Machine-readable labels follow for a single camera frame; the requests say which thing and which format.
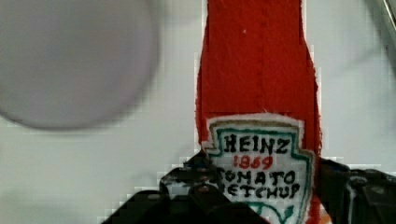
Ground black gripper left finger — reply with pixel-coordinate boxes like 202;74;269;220
102;151;268;224

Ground large grey round plate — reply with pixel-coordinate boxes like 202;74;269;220
1;0;159;130

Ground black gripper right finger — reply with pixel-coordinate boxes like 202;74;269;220
316;159;396;224

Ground red plush ketchup bottle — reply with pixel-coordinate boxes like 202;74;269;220
196;0;321;224

